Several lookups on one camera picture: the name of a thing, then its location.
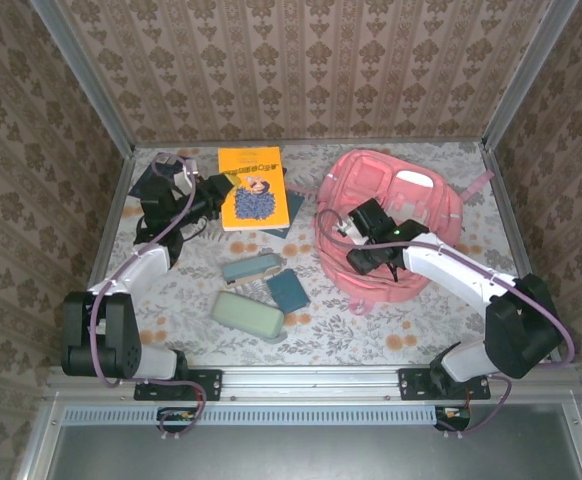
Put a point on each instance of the dark blue booklet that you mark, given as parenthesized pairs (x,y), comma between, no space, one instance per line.
(137,187)

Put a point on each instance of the orange book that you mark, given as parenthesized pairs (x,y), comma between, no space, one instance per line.
(253,170)

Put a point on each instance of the pink backpack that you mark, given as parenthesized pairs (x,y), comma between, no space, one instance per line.
(421,200)

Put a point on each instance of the large teal notebook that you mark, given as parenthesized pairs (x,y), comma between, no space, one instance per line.
(295,210)

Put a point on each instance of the small teal notebook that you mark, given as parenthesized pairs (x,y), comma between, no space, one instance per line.
(288,291)

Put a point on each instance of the light green pencil case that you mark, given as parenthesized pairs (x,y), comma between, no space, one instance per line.
(246,315)

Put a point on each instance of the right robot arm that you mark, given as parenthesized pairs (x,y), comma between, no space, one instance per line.
(451,270)

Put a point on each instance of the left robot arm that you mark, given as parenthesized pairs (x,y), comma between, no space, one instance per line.
(146,265)

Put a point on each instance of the floral tablecloth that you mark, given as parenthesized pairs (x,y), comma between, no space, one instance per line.
(371,340)

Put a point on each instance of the grey metal panel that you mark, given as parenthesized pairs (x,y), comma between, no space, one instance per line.
(311,455)

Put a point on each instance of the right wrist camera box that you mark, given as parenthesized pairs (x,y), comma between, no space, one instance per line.
(351,230)

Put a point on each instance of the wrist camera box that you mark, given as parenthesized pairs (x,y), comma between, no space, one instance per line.
(186,175)
(351,230)

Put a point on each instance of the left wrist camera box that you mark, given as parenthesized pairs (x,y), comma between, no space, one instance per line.
(186,175)

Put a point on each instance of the aluminium side rail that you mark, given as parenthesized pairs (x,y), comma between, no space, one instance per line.
(516,235)
(113,210)

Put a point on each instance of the aluminium table edge rail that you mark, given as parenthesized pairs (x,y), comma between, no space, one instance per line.
(271,142)

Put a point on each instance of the aluminium mounting rail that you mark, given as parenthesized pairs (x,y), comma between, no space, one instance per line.
(311,382)

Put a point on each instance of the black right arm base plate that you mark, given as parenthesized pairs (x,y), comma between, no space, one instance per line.
(411,385)

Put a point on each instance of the aluminium frame post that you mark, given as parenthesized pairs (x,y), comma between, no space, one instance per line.
(526,70)
(86,80)

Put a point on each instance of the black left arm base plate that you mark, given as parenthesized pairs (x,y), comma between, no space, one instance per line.
(211,385)

